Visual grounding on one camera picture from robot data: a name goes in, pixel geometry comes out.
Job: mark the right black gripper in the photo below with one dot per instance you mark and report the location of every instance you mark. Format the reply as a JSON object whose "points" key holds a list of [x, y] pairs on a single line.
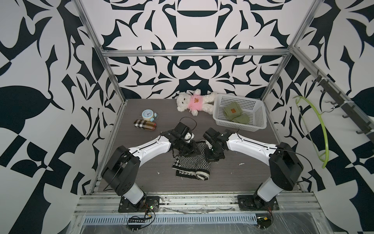
{"points": [[209, 158]]}

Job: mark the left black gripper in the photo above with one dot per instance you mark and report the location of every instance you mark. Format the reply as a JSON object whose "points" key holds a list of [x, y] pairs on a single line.
{"points": [[192, 150]]}

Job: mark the houndstooth black white garment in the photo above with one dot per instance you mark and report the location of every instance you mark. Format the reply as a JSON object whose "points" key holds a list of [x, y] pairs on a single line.
{"points": [[194, 167]]}

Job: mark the green knitted scarf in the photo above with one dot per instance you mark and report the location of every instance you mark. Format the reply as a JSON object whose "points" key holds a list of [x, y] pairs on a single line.
{"points": [[232, 110], [242, 119]]}

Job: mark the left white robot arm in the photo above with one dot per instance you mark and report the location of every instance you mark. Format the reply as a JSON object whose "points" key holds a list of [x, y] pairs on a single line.
{"points": [[122, 168]]}

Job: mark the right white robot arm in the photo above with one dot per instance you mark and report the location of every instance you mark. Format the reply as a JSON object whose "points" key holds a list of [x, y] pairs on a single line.
{"points": [[284, 164]]}

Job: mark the white plastic basket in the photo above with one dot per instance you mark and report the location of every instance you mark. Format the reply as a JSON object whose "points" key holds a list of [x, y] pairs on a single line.
{"points": [[253, 107]]}

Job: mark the white teddy bear pink shirt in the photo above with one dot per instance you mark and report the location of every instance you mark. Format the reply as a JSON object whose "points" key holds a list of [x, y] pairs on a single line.
{"points": [[196, 102]]}

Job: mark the plaid beige pouch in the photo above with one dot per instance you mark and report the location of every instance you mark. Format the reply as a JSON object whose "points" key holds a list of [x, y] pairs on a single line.
{"points": [[146, 125]]}

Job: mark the small blue alarm clock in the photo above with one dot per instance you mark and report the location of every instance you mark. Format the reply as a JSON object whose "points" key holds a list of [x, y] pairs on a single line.
{"points": [[149, 115]]}

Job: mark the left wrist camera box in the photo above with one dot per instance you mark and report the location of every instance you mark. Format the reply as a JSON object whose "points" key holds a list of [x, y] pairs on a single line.
{"points": [[183, 131]]}

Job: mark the white slotted cable duct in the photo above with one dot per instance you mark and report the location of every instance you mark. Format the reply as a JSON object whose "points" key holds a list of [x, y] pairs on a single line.
{"points": [[173, 219]]}

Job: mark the aluminium frame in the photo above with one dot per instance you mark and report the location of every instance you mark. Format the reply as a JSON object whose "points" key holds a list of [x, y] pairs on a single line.
{"points": [[265, 50]]}

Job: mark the black wall hook rail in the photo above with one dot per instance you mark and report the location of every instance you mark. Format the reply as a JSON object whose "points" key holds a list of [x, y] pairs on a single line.
{"points": [[350, 108]]}

